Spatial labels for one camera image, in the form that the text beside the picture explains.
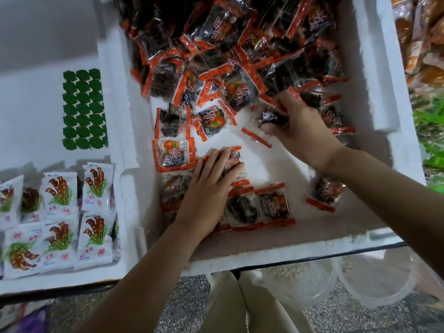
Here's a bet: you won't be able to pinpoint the person's right hand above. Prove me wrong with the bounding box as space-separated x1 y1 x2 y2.
260 90 348 175

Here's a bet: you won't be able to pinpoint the person's left hand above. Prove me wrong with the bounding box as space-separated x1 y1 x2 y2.
173 147 246 242

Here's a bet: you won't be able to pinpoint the dark red snack packet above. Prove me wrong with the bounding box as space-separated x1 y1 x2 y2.
257 106 290 128

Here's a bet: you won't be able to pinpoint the pile of green packets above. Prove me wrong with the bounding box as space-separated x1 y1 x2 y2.
412 90 444 196

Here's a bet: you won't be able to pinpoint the pile of dark red packets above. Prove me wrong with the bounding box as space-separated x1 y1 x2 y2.
114 0 358 234

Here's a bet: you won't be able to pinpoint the pile of brown packets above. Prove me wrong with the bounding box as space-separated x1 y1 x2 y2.
392 0 444 91

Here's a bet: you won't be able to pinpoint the pile of white printed packets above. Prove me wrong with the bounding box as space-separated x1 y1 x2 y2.
0 161 123 278

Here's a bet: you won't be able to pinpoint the person's right forearm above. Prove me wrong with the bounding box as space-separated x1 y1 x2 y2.
321 149 444 278

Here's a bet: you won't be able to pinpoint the person's left forearm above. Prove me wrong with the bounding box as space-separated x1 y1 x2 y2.
76 225 210 333

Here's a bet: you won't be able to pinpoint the person's beige trousers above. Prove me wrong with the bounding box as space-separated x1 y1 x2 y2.
201 270 317 333

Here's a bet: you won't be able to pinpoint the clear round plastic tub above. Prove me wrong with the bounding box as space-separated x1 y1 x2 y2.
260 259 339 311

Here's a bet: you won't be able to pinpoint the green leaf-pattern sheet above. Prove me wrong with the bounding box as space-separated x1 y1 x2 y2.
62 68 110 151

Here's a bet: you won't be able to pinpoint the purple packet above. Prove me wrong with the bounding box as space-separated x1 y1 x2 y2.
7 305 54 333

